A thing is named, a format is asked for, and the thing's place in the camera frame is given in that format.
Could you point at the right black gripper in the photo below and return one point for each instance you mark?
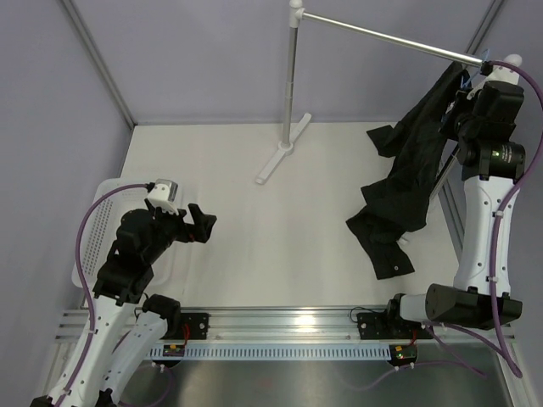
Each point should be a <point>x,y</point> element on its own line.
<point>467,98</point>

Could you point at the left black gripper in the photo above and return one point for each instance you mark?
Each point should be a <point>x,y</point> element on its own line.
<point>203,222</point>

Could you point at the blue wire hanger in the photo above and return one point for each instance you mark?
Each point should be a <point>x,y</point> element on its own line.
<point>465,85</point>

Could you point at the black pinstripe shirt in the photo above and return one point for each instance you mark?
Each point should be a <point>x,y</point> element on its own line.
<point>398,203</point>

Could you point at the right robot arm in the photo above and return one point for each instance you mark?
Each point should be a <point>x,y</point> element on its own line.
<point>492,166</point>

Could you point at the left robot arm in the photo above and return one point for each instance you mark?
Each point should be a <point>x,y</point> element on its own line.
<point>122,327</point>

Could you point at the metal clothes rack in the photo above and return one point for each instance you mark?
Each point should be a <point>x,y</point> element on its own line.
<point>290,136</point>

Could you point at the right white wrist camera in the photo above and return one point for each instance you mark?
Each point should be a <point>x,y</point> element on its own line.
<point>504,74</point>

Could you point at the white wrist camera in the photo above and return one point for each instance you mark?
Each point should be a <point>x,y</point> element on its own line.
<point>504,74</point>
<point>162,195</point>

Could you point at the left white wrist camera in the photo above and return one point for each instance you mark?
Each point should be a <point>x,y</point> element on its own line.
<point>162,195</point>

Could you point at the left black mount plate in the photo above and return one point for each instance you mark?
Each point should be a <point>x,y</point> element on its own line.
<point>194,325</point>

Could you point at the black mount plate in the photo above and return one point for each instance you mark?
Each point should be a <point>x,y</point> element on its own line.
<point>194,325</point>
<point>380,326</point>

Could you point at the aluminium rail base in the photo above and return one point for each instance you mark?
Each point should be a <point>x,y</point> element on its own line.
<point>269,325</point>

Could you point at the white slotted cable duct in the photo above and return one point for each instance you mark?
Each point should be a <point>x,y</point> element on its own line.
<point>270,352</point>

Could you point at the right black mount plate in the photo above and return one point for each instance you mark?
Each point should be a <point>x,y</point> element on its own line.
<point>380,326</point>

